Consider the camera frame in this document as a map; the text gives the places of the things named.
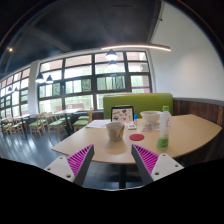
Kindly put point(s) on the green-seat wooden chair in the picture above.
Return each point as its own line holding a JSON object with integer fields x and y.
{"x": 53, "y": 126}
{"x": 83, "y": 121}

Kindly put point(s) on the clear green-capped water bottle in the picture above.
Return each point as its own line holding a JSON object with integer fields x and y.
{"x": 164, "y": 128}

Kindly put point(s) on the green upholstered booth bench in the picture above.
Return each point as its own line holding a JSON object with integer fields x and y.
{"x": 140, "y": 102}

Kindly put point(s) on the small blue-capped bottle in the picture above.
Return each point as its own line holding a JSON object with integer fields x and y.
{"x": 135, "y": 119}

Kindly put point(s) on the patterned ceramic cup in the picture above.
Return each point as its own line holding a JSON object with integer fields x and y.
{"x": 115, "y": 130}

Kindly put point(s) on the white ceramic bowl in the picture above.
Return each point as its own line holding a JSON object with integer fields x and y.
{"x": 151, "y": 117}

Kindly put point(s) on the red round coaster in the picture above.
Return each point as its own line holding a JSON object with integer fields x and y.
{"x": 136, "y": 137}

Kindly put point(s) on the white paper sheet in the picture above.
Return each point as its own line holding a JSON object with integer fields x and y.
{"x": 98, "y": 123}

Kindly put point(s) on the long curved ceiling light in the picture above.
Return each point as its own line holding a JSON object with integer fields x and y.
{"x": 149, "y": 46}

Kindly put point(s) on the black pendant lamp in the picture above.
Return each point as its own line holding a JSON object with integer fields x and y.
{"x": 111, "y": 55}
{"x": 49, "y": 80}
{"x": 40, "y": 78}

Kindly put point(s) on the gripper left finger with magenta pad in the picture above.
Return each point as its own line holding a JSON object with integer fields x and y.
{"x": 73, "y": 168}

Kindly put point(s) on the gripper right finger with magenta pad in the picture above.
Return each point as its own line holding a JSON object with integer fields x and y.
{"x": 152, "y": 166}

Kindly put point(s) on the black framed menu stand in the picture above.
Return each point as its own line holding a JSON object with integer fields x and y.
{"x": 124, "y": 114}

